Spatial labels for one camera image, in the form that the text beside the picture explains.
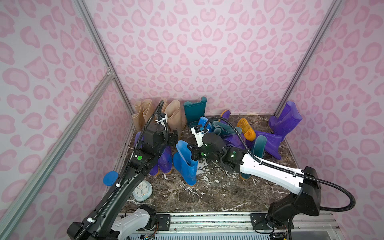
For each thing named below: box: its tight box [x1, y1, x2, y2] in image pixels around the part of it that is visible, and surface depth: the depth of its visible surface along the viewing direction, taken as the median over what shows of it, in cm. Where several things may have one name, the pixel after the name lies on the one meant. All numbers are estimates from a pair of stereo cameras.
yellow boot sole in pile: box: [237, 118, 256, 142], surface depth 92 cm
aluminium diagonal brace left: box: [0, 68, 116, 240], surface depth 65 cm
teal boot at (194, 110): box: [183, 96, 207, 127], surface depth 95 cm
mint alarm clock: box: [132, 180, 153, 202], surface depth 82 cm
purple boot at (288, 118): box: [268, 101, 303, 138], surface depth 90 cm
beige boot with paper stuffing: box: [164, 100, 187, 140], surface depth 92 cm
